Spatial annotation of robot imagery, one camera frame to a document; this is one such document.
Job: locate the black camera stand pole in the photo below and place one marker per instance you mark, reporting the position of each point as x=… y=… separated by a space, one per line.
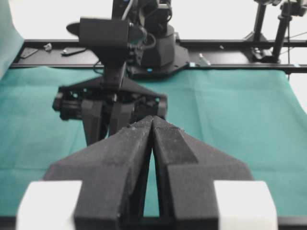
x=256 y=35

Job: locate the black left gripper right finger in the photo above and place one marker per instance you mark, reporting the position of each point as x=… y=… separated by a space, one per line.
x=185 y=170

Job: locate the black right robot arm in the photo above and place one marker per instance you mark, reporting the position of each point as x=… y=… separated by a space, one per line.
x=136 y=42

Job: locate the green table mat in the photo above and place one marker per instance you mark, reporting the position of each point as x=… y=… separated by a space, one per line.
x=252 y=115

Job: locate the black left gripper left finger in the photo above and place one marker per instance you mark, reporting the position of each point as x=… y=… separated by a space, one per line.
x=113 y=173

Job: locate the black aluminium rail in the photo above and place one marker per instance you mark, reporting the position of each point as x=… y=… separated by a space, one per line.
x=222 y=54

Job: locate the small metal bracket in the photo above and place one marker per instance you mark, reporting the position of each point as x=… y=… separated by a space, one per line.
x=203 y=61

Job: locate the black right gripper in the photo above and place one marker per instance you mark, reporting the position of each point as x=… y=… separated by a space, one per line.
x=111 y=93

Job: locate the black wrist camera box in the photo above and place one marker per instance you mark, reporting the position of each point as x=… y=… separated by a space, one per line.
x=103 y=32

